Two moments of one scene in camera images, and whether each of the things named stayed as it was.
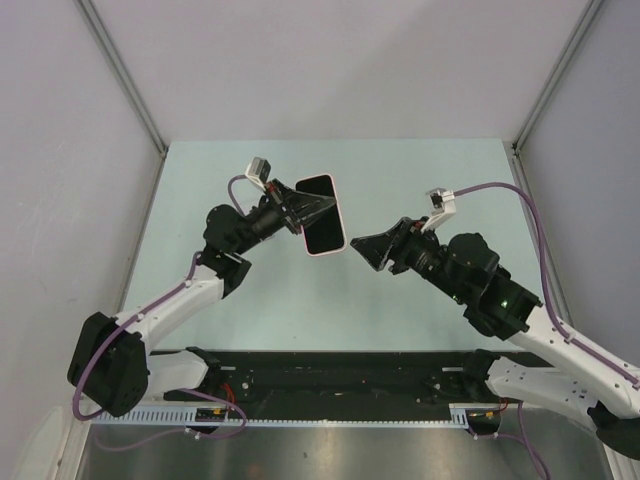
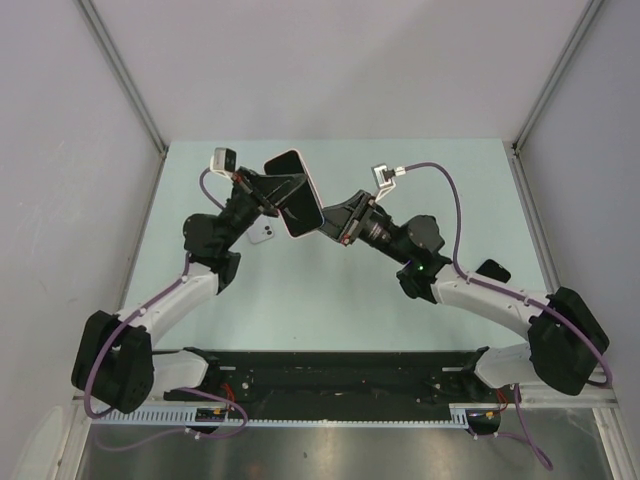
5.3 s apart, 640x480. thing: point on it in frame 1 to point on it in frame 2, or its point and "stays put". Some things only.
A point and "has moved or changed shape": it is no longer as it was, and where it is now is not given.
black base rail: (334, 379) stays put
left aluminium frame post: (96, 23) stays put
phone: (325, 234) has moved or changed shape
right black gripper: (405, 231) to (354, 210)
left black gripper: (278, 196) to (264, 194)
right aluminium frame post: (581, 28) stays put
